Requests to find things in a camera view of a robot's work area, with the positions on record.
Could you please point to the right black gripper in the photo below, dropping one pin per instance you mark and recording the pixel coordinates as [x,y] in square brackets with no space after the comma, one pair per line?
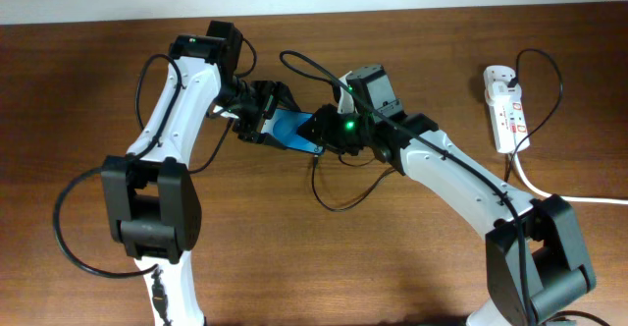
[322,133]

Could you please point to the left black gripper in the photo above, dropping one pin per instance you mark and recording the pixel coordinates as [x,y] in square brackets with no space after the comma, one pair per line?
[248,127]

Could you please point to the blue Galaxy smartphone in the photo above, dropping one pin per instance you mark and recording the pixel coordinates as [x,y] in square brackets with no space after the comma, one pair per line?
[283,127]

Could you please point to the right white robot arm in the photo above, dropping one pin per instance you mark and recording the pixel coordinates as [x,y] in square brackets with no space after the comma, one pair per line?
[537,260]

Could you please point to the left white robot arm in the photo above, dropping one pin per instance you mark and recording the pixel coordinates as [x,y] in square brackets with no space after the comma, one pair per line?
[152,206]

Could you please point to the white power strip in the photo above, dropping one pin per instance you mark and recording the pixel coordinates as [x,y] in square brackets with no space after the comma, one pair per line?
[505,108]

